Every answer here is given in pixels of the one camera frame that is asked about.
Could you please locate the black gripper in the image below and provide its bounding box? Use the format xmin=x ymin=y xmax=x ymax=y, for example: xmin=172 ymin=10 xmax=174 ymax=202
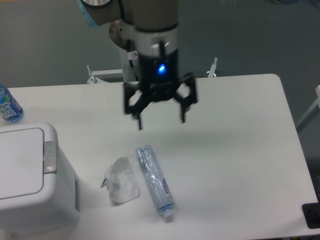
xmin=123 ymin=49 xmax=198 ymax=130

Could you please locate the grey trash can push button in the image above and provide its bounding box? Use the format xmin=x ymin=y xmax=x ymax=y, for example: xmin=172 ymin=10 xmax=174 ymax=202
xmin=43 ymin=141 xmax=57 ymax=174

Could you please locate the white plastic trash can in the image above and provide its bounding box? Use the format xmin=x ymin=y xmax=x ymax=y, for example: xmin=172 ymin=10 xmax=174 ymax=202
xmin=0 ymin=122 xmax=80 ymax=233

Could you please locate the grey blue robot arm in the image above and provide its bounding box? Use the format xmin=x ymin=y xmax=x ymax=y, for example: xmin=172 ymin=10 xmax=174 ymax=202
xmin=78 ymin=0 xmax=198 ymax=122

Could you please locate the empty clear plastic bottle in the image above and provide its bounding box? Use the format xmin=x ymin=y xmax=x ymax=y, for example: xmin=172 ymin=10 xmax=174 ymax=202
xmin=135 ymin=145 xmax=175 ymax=219

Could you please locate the crumpled white plastic wrapper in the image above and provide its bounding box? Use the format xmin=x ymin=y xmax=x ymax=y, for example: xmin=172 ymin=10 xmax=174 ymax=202
xmin=100 ymin=156 xmax=141 ymax=205

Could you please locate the blue labelled water bottle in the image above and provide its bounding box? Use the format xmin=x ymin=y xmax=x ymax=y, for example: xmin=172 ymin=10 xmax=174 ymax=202
xmin=0 ymin=84 xmax=24 ymax=123

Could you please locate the black clamp at table edge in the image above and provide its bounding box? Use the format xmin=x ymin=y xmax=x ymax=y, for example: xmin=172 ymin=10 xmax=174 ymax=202
xmin=302 ymin=202 xmax=320 ymax=229

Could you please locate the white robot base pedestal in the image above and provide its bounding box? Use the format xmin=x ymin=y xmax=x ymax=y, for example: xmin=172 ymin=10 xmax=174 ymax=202
xmin=86 ymin=19 xmax=219 ymax=85

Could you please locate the black cable on pedestal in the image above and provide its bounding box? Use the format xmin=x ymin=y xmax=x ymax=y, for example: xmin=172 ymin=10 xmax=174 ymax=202
xmin=126 ymin=38 xmax=140 ymax=82

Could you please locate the white frame at right edge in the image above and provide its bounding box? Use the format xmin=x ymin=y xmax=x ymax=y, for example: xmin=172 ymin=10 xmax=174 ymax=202
xmin=295 ymin=85 xmax=320 ymax=134

